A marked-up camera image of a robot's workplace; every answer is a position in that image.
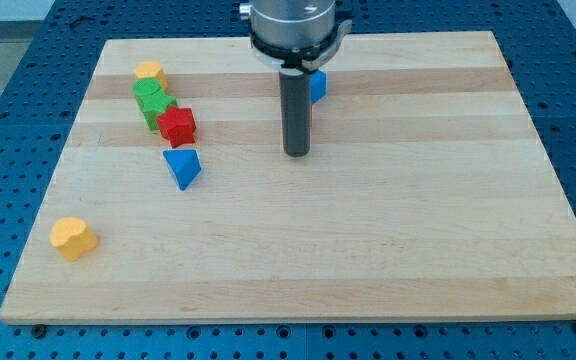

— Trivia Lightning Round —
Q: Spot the red star block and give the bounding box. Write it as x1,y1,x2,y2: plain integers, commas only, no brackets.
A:
156,106,197,148

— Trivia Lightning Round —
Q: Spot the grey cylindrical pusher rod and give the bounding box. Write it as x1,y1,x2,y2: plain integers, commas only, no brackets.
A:
279,73,312,157

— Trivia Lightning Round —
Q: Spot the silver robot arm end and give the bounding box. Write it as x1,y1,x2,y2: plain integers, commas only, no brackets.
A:
238,0,352,75

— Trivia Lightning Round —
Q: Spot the yellow heart block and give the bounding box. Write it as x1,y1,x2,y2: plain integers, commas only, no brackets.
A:
49,217,99,262

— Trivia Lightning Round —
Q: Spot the blue cube block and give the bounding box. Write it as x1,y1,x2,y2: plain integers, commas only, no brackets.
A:
310,70,327,104

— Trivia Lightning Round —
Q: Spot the blue triangle block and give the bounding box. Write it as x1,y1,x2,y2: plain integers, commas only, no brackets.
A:
163,149,201,191

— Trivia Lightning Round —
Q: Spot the green star block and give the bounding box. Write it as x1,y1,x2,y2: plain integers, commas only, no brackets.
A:
141,90,177,131

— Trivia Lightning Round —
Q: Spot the green cylinder block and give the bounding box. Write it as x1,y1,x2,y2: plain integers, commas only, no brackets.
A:
132,77,162,110

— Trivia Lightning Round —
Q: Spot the yellow hexagon block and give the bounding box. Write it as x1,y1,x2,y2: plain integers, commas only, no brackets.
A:
133,61,169,90

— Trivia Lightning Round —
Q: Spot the light wooden board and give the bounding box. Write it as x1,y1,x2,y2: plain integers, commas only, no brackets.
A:
0,31,576,325

